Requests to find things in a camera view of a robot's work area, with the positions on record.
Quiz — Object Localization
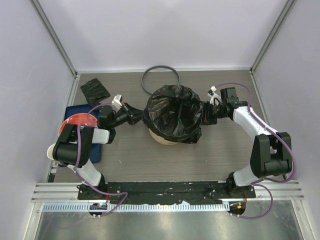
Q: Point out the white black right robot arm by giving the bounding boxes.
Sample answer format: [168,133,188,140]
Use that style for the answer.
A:
[203,86,294,198]

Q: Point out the folded spare black bags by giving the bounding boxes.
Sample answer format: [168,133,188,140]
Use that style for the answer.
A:
[80,78,111,108]

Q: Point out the white paper cup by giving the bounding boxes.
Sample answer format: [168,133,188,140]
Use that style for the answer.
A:
[46,143,56,162]

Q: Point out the perforated cable duct strip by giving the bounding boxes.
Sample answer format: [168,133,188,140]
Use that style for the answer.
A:
[42,201,230,213]

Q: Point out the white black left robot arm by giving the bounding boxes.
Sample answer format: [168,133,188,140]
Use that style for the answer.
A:
[47,102,143,200]

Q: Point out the red and teal plate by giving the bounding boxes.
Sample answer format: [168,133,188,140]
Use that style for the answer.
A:
[58,113,98,135]

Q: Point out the right aluminium corner post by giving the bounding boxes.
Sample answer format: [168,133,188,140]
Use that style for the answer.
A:
[249,0,298,75]

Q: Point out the black trash bag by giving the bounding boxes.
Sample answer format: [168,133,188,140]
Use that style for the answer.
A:
[142,85,205,144]

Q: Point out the grey trash bin rim ring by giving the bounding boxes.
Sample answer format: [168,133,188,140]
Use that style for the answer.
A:
[141,64,181,97]

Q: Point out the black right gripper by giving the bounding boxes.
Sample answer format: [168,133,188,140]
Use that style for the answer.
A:
[193,101,228,126]

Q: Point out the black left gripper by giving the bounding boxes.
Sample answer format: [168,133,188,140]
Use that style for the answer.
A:
[110,103,149,129]

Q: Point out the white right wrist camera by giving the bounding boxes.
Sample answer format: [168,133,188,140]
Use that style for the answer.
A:
[207,86,222,106]

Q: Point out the aluminium corner post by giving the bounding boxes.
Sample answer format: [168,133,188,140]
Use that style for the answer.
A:
[249,0,298,75]
[29,0,77,76]

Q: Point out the left aluminium corner post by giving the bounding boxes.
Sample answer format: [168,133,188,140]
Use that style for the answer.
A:
[29,0,77,76]

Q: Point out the aluminium frame rail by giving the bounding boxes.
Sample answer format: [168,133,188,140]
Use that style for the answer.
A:
[31,180,305,203]

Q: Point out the blue tray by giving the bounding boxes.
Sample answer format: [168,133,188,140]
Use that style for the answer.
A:
[64,104,102,164]

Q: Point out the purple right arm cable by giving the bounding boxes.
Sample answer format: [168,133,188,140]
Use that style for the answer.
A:
[214,82,298,220]

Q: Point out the yellow capybara trash bin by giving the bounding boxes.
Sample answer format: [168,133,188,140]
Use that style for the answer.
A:
[148,129,181,146]

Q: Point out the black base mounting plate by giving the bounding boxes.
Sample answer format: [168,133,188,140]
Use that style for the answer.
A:
[77,180,256,205]

